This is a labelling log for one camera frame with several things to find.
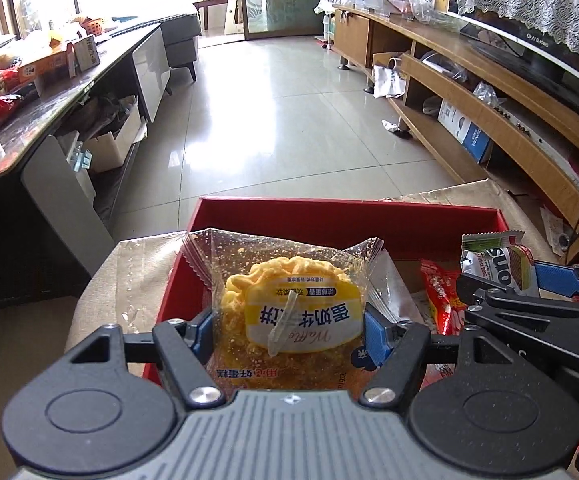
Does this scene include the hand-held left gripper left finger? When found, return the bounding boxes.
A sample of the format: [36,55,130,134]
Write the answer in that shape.
[59,309,228,409]

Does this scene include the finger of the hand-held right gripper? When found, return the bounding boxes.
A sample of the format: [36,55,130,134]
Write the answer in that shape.
[533,259,579,306]
[455,272,579,328]

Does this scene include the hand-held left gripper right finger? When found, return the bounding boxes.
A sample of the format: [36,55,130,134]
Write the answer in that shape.
[358,310,525,409]

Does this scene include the green and white wafer packet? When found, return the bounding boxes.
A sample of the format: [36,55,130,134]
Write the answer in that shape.
[459,230,541,297]

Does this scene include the yellow waffle cake clear packet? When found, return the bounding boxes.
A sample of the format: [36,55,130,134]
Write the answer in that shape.
[182,228,409,393]

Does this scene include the red cardboard box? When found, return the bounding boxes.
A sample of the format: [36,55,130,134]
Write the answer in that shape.
[142,197,513,386]

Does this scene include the red snack packet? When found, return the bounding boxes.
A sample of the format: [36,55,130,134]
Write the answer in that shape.
[419,259,470,337]

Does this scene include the blue and white box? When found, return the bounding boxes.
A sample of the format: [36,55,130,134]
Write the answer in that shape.
[438,100,493,164]

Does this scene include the wooden television stand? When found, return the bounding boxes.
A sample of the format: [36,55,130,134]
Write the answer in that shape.
[332,4,579,266]

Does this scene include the white storage box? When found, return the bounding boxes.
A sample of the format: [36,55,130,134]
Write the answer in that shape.
[82,102,143,172]

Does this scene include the white plastic bag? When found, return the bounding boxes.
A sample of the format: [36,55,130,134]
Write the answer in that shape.
[372,65,409,99]

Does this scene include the black curved television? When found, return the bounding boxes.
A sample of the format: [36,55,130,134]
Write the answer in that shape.
[444,0,579,127]

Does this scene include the dark glass-top coffee table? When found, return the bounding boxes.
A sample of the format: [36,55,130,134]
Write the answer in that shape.
[0,22,172,311]

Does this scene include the clear plastic bag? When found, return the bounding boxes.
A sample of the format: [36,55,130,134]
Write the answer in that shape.
[412,0,451,24]

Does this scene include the grey sofa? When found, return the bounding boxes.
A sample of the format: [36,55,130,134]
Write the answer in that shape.
[114,12,202,83]

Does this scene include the brown and white carton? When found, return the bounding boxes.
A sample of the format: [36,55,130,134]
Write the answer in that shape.
[70,35,101,72]

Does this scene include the orange cardboard box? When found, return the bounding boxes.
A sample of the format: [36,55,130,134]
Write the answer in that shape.
[16,50,70,82]

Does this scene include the orange basket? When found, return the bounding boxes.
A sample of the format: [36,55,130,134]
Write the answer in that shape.
[72,17,113,37]

